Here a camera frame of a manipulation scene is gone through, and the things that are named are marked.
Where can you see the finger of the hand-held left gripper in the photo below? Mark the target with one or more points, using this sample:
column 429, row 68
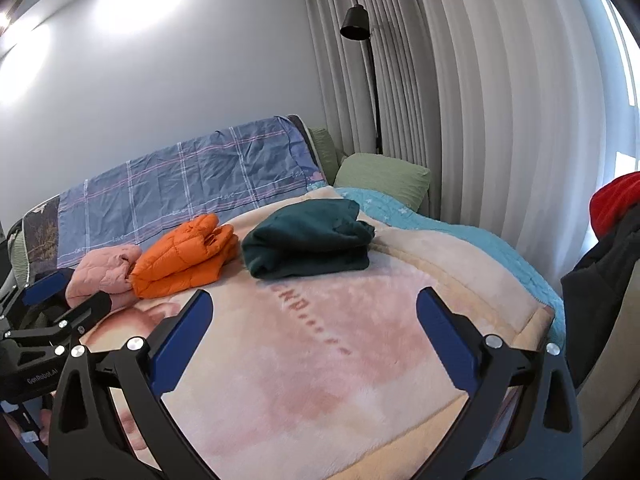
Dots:
column 90, row 307
column 47, row 284

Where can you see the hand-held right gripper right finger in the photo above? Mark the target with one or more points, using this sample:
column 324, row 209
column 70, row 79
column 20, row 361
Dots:
column 445, row 340

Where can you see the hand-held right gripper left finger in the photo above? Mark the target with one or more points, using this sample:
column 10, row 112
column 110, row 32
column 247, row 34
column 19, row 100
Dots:
column 182, row 340

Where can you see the dark green fleece sweater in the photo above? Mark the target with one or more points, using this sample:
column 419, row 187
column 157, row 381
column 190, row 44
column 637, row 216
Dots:
column 305, row 245

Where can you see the pink quilted fleece-lined jacket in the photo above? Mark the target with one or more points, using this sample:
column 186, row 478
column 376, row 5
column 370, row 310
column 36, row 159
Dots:
column 105, row 270

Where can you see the dark floral quilt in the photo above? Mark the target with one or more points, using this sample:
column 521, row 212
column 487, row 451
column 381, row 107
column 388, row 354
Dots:
column 42, row 230

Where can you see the orange puffer jacket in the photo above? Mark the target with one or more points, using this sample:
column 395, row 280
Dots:
column 185, row 255

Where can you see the light blue quilt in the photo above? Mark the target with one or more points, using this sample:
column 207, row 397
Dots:
column 450, row 230

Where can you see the pink fleece blanket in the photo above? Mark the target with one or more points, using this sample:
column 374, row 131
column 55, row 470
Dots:
column 325, row 360

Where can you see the black jacket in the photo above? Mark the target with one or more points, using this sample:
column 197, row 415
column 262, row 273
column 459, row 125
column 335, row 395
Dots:
column 600, row 300

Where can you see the blue plaid sheet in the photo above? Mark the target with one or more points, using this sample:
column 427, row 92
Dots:
column 200, row 175

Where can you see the green pillow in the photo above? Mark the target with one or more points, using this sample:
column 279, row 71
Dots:
column 385, row 180

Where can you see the red garment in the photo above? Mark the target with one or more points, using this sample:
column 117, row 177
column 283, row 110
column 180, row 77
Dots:
column 617, row 200

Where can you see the white pleated curtains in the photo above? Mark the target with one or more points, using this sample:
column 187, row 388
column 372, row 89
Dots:
column 475, row 110

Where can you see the black floor lamp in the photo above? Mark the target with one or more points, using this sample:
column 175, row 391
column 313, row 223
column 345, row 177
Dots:
column 356, row 25

